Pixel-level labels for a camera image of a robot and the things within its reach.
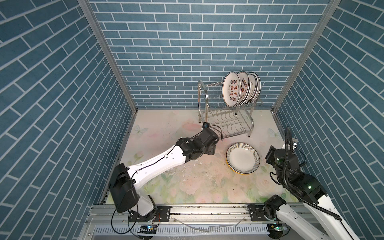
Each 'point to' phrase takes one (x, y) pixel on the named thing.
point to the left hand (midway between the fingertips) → (214, 146)
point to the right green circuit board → (278, 230)
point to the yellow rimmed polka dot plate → (241, 173)
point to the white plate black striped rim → (242, 157)
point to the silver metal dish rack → (230, 121)
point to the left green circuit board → (147, 229)
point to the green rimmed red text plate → (231, 89)
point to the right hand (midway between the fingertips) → (277, 150)
